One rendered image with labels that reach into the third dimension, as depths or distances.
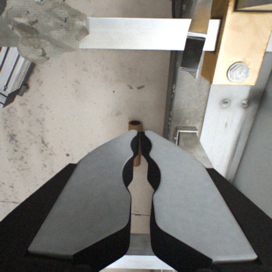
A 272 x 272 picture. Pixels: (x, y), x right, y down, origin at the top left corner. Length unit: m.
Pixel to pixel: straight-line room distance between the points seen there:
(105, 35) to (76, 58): 0.92
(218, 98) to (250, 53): 0.30
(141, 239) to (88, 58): 0.98
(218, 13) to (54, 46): 0.18
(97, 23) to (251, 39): 0.16
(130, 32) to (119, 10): 0.87
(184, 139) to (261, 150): 0.23
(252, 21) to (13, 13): 0.23
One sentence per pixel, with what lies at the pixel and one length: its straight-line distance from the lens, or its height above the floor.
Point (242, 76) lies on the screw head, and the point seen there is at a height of 0.88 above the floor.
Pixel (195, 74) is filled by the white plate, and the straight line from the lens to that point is 0.32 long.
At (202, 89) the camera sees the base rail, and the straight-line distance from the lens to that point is 0.43.
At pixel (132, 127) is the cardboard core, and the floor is 0.08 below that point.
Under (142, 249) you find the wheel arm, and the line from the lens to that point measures 0.28.
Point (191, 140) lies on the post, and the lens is 0.41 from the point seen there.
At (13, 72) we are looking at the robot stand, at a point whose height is 0.23.
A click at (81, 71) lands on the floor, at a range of 1.16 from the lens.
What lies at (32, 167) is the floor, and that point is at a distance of 1.60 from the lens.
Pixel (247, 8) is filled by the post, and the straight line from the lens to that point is 0.22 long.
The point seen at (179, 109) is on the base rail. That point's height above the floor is 0.70.
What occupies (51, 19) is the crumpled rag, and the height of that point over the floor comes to 0.86.
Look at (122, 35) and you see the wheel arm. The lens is 0.24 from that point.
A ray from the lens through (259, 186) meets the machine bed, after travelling 0.59.
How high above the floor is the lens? 1.10
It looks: 60 degrees down
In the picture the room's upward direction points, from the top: 178 degrees counter-clockwise
